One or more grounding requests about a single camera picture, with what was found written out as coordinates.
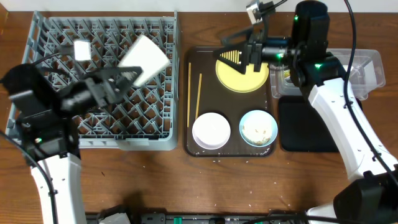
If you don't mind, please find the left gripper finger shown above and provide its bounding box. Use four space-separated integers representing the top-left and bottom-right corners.
90 66 143 93
58 43 84 78

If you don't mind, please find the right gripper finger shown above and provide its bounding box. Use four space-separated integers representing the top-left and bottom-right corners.
213 43 249 74
221 26 254 45

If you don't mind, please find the white cup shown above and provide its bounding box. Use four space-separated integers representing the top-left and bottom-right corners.
118 35 170 87

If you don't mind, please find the green orange snack wrapper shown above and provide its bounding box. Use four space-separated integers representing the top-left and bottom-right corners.
284 70 290 78

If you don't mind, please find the short wooden chopstick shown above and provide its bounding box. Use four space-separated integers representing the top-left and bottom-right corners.
195 73 202 120

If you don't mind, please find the light blue bowl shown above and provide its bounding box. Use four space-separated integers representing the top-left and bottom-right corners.
239 110 279 147

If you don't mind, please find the long wooden chopstick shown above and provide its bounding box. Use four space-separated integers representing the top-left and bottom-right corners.
187 62 192 127

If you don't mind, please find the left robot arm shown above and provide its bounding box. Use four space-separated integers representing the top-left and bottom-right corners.
1 46 144 223

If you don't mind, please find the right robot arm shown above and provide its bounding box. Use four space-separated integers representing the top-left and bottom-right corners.
214 1 397 223

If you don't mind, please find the grey dishwasher rack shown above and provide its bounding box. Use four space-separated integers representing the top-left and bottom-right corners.
6 13 179 151

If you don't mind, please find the yellow plate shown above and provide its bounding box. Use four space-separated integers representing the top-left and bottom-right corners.
215 60 269 93

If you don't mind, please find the dark brown serving tray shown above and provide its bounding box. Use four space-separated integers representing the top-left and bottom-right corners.
183 47 275 157

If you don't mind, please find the white saucer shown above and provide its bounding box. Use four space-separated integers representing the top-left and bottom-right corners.
192 113 231 150

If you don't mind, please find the black rectangular tray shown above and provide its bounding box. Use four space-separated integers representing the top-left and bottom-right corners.
277 95 363 153

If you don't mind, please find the clear plastic bin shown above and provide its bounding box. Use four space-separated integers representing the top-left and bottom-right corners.
269 49 386 101

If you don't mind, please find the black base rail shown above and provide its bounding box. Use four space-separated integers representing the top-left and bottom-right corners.
86 205 303 224

